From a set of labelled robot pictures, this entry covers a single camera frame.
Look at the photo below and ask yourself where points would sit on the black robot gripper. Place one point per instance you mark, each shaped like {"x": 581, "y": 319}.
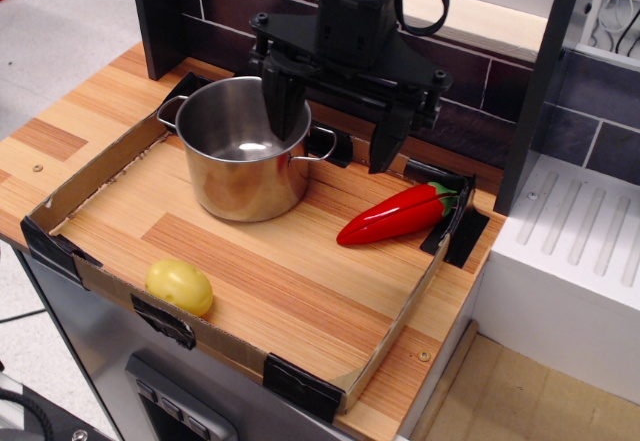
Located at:
{"x": 353, "y": 49}

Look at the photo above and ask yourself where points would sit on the stainless steel pot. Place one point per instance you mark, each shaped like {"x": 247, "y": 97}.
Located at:
{"x": 239, "y": 169}

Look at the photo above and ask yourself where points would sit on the cardboard fence with black tape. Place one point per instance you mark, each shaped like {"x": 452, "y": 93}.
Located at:
{"x": 337, "y": 331}

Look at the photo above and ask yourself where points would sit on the red toy chili pepper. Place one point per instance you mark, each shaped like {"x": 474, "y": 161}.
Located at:
{"x": 415, "y": 209}

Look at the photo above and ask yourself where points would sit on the light wooden shelf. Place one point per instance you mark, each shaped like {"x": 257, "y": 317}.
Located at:
{"x": 499, "y": 31}

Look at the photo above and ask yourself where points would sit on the yellow toy potato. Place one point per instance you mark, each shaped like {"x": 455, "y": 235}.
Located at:
{"x": 181, "y": 284}

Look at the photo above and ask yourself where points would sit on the white toy sink drainboard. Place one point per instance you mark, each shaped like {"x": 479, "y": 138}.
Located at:
{"x": 561, "y": 284}

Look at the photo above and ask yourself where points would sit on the grey toy oven front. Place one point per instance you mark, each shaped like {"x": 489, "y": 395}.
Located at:
{"x": 162, "y": 374}

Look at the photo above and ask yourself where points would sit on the dark grey vertical post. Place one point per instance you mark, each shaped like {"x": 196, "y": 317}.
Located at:
{"x": 563, "y": 32}

